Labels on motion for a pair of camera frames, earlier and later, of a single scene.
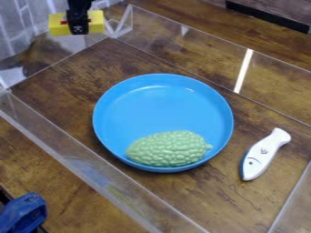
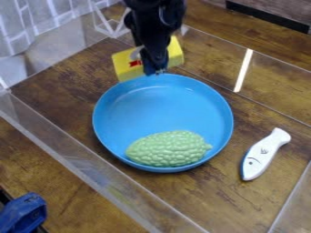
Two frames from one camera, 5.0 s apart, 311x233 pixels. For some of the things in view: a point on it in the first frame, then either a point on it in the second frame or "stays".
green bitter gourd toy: [168, 149] stays
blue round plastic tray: [157, 103] stays
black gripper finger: [77, 21] -> [155, 61]
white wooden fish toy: [261, 152] stays
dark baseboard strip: [252, 13] stays
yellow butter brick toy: [59, 23] -> [129, 69]
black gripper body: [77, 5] -> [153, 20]
